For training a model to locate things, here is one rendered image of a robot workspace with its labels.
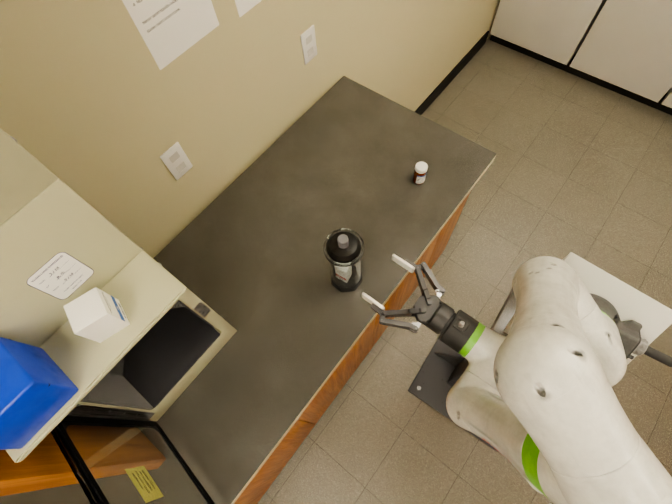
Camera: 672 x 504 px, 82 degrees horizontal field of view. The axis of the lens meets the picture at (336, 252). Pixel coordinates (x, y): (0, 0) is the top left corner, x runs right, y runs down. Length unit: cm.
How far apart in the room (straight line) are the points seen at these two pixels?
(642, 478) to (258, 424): 87
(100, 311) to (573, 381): 61
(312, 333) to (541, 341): 78
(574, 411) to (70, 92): 107
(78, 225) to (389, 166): 106
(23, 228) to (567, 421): 68
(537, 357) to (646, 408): 199
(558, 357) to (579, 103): 290
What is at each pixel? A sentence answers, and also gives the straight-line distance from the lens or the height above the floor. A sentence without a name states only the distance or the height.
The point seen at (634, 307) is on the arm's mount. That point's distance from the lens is 118.
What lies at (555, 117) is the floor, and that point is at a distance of 318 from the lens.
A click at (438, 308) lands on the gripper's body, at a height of 115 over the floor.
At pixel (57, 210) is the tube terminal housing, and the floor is 168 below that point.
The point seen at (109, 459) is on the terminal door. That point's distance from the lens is 93.
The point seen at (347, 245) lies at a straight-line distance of 100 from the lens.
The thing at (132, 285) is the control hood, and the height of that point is 151.
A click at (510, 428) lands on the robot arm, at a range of 77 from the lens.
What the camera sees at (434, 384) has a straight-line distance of 212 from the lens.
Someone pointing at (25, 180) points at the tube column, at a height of 174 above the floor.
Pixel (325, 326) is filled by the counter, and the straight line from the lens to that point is 119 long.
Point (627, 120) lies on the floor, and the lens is 337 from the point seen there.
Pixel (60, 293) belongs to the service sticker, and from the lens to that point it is 71.
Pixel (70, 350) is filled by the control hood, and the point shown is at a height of 151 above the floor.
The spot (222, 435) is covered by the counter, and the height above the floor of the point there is 94.
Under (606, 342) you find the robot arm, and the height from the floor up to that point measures 129.
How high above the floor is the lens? 209
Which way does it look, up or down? 65 degrees down
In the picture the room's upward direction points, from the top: 8 degrees counter-clockwise
